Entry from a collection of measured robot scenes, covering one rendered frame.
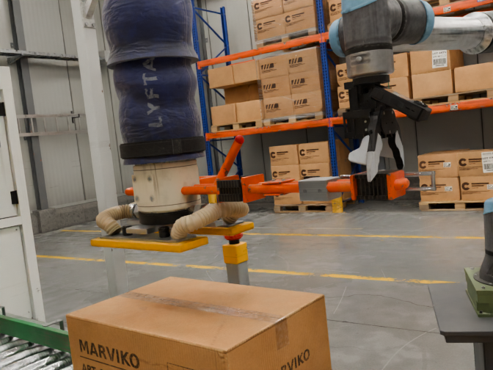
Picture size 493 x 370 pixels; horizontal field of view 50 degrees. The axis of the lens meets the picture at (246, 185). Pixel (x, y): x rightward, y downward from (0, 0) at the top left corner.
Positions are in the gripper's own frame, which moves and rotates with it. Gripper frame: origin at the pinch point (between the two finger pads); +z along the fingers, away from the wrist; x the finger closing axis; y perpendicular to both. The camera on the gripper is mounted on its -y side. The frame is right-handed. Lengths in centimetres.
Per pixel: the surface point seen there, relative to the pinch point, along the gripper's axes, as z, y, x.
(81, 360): 45, 84, 21
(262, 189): 1.0, 28.6, 4.0
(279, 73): -121, 482, -682
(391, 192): 2.3, -2.1, 4.7
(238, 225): 11.8, 46.8, -8.1
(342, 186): 0.9, 8.4, 3.7
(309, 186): 0.8, 16.3, 3.9
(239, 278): 40, 81, -45
